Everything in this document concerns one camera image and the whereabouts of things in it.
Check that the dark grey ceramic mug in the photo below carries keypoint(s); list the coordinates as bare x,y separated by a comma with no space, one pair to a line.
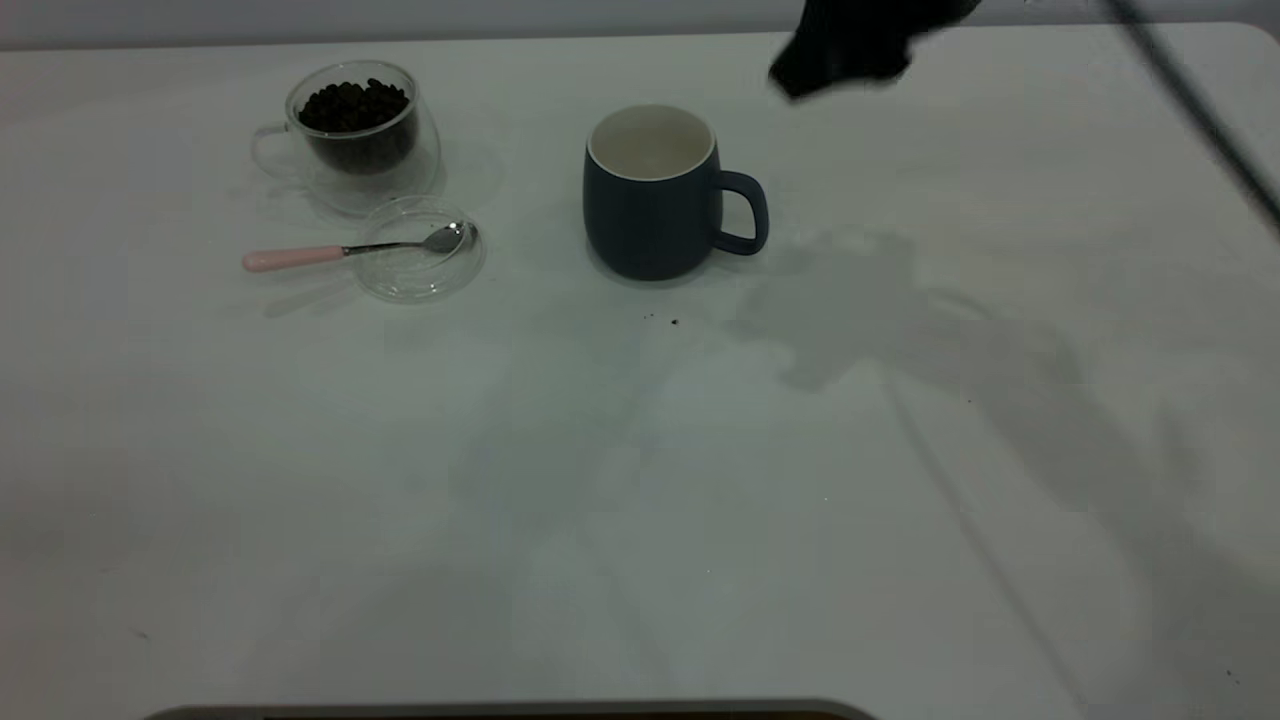
645,230

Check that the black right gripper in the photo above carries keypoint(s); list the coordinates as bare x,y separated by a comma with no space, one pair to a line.
890,18

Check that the small clear glass dish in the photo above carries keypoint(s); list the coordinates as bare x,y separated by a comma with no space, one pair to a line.
410,278

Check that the clear double-wall glass cup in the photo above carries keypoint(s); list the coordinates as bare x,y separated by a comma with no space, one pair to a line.
400,190

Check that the dark coffee beans heap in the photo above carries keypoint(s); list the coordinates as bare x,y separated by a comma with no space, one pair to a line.
355,110

